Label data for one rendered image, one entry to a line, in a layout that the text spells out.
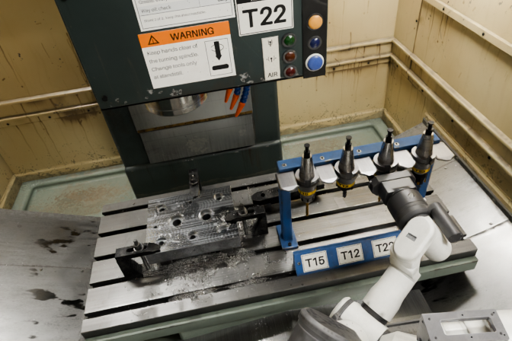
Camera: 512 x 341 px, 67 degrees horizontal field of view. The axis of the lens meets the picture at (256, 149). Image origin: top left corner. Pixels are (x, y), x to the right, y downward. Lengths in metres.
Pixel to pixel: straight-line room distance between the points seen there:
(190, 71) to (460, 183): 1.22
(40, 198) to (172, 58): 1.68
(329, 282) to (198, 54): 0.80
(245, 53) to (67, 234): 1.35
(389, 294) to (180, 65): 0.66
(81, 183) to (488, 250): 1.87
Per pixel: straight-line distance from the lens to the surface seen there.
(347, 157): 1.04
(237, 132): 1.62
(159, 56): 0.72
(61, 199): 2.24
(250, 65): 0.74
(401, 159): 1.14
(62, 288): 1.73
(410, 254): 0.94
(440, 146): 1.21
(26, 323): 1.67
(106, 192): 2.15
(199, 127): 1.59
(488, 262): 1.52
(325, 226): 1.35
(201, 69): 0.73
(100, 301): 1.34
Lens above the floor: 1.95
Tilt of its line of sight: 40 degrees down
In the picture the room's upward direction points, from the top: 7 degrees counter-clockwise
